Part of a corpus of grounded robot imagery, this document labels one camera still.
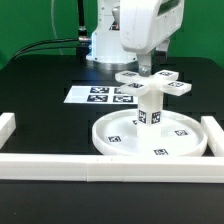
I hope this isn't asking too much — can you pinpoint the white right fence rail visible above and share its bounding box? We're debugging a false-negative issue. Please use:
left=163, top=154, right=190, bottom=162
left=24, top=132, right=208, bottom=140
left=201, top=116, right=224, bottom=157

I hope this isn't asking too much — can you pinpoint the white cross-shaped table base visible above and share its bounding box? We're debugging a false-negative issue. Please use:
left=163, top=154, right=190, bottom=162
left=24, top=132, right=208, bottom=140
left=115, top=70, right=192, bottom=97

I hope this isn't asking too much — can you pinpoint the white front fence rail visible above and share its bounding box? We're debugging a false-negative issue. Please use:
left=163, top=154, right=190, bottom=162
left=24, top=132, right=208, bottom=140
left=0, top=153, right=224, bottom=183

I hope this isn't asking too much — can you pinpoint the white round table top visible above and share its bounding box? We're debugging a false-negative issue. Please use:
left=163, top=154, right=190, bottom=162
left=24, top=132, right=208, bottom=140
left=92, top=109, right=207, bottom=157

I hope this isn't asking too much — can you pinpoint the black cable bundle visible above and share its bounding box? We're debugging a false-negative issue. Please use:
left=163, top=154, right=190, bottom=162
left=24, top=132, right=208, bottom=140
left=9, top=0, right=93, bottom=63

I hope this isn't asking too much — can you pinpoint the sheet of fiducial markers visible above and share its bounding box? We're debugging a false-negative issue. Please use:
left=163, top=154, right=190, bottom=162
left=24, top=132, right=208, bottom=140
left=64, top=85, right=137, bottom=105

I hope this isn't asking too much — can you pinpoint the white left fence rail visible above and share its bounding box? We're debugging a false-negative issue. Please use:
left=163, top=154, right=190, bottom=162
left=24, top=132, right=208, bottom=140
left=0, top=113, right=16, bottom=149

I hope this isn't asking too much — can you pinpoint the white fence rail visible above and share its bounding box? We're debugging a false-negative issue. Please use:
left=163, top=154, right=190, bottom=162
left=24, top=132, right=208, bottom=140
left=0, top=113, right=16, bottom=149
left=0, top=153, right=224, bottom=183
left=201, top=116, right=224, bottom=157

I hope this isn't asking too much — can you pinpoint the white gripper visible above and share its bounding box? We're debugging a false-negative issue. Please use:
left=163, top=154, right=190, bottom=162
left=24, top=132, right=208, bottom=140
left=113, top=0, right=184, bottom=77

